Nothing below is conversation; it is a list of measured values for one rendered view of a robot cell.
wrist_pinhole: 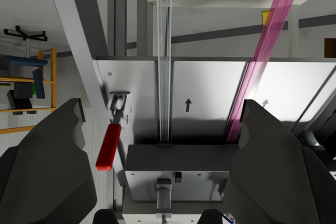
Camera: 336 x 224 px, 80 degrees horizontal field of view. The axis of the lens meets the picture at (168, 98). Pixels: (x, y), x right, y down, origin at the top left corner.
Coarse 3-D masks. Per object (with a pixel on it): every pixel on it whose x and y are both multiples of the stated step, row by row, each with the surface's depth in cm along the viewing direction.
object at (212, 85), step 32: (128, 64) 24; (192, 64) 24; (224, 64) 24; (288, 64) 24; (320, 64) 24; (192, 96) 28; (224, 96) 28; (256, 96) 28; (288, 96) 28; (320, 96) 28; (128, 128) 33; (192, 128) 33; (224, 128) 33; (288, 128) 33; (320, 128) 33
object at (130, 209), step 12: (132, 204) 39; (144, 204) 39; (156, 204) 39; (180, 204) 40; (192, 204) 40; (204, 204) 40; (216, 204) 40; (132, 216) 39; (144, 216) 39; (180, 216) 39; (192, 216) 39
